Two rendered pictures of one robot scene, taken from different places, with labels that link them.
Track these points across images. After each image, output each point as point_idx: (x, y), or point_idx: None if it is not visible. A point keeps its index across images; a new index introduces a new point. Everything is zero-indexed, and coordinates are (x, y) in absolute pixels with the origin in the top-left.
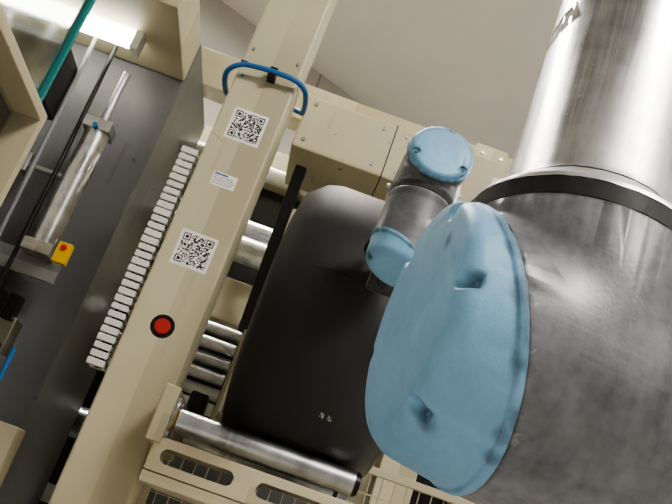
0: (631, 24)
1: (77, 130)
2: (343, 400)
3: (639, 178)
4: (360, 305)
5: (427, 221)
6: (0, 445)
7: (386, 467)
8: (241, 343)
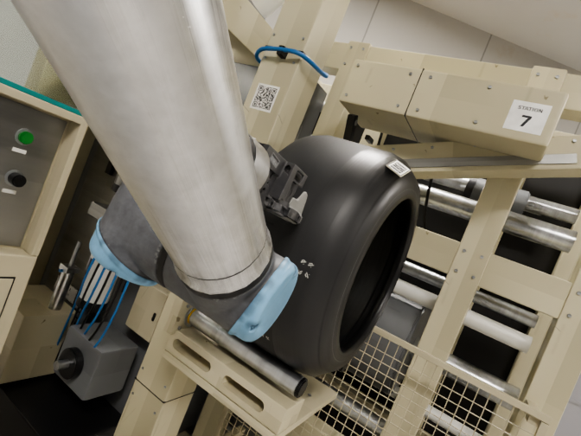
0: None
1: None
2: (271, 327)
3: None
4: (276, 250)
5: (128, 211)
6: (159, 304)
7: (428, 334)
8: None
